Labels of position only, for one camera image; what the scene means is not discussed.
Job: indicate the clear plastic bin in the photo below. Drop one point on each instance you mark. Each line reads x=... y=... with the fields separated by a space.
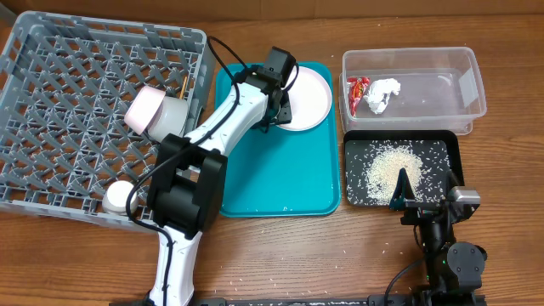
x=440 y=88

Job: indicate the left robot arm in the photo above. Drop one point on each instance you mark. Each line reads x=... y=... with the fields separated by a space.
x=187 y=186

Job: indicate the small white plate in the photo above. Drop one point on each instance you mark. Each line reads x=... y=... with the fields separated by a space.
x=143 y=108

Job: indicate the grey dish rack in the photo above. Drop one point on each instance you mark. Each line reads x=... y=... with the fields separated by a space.
x=66 y=84

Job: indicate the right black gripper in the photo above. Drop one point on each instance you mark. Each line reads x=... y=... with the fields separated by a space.
x=420 y=210

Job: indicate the teal plastic tray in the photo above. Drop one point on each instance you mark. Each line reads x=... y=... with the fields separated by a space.
x=284 y=173

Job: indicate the large white plate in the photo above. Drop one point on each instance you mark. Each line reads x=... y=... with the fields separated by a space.
x=310 y=99

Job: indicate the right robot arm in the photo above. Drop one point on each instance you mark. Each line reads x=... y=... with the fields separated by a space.
x=454 y=268

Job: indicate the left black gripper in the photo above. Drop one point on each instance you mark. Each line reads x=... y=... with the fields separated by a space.
x=282 y=110

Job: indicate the black tray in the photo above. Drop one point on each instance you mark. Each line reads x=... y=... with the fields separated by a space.
x=448 y=137

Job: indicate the grey bowl of rice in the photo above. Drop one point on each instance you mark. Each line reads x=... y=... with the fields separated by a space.
x=170 y=118

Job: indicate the white tissue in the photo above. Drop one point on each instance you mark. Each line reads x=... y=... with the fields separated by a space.
x=379 y=93

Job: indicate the pile of spilled rice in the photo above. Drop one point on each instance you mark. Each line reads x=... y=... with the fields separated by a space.
x=373 y=167

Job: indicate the white paper cup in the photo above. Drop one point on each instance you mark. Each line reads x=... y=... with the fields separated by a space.
x=115 y=198

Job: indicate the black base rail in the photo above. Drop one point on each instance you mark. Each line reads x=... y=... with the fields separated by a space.
x=372 y=300

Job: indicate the wooden chopstick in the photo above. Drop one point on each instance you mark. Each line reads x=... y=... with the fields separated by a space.
x=184 y=84

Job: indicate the red snack wrapper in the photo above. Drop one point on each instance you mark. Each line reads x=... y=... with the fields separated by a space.
x=356 y=89

